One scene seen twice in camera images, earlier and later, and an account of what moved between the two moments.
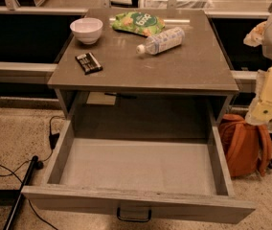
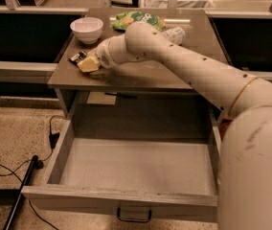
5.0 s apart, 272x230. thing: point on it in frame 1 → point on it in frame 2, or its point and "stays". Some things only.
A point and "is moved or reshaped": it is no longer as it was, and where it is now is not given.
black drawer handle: (132, 218) stays
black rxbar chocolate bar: (88, 63) is moved or reshaped
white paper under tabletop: (101, 98) stays
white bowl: (87, 30) stays
